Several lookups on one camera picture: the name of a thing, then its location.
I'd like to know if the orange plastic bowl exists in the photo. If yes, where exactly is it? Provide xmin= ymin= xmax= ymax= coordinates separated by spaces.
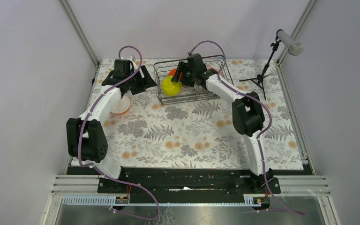
xmin=168 ymin=69 xmax=177 ymax=77

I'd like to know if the wire dish rack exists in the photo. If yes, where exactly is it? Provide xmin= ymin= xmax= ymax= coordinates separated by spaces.
xmin=153 ymin=55 xmax=234 ymax=105

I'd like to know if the orange bowl with white inside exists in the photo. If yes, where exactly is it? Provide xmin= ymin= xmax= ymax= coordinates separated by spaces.
xmin=111 ymin=95 xmax=131 ymax=114

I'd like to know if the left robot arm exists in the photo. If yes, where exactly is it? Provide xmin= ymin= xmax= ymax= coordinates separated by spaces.
xmin=66 ymin=59 xmax=157 ymax=193

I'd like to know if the purple cable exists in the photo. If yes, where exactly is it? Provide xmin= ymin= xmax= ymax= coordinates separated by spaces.
xmin=188 ymin=40 xmax=307 ymax=217
xmin=76 ymin=45 xmax=162 ymax=221

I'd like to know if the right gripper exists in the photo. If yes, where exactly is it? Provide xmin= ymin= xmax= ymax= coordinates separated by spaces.
xmin=171 ymin=61 xmax=196 ymax=88

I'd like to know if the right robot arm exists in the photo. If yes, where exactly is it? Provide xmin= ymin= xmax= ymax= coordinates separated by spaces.
xmin=172 ymin=53 xmax=269 ymax=193

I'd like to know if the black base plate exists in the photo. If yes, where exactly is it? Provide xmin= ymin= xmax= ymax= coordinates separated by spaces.
xmin=67 ymin=165 xmax=313 ymax=204

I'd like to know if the yellow plastic bowl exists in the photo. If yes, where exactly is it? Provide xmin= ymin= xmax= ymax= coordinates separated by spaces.
xmin=161 ymin=75 xmax=182 ymax=96

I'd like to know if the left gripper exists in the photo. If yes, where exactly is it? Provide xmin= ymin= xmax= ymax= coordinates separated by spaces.
xmin=126 ymin=65 xmax=157 ymax=95

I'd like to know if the pink patterned bowl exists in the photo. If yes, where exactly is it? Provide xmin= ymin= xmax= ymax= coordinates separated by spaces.
xmin=206 ymin=64 xmax=222 ymax=75

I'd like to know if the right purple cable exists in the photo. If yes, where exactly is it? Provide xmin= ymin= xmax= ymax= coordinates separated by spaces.
xmin=188 ymin=40 xmax=307 ymax=217

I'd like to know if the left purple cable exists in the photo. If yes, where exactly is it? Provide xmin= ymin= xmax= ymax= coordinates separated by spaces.
xmin=76 ymin=45 xmax=162 ymax=221

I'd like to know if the microphone on black stand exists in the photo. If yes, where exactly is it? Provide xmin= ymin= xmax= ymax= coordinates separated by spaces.
xmin=239 ymin=29 xmax=304 ymax=101

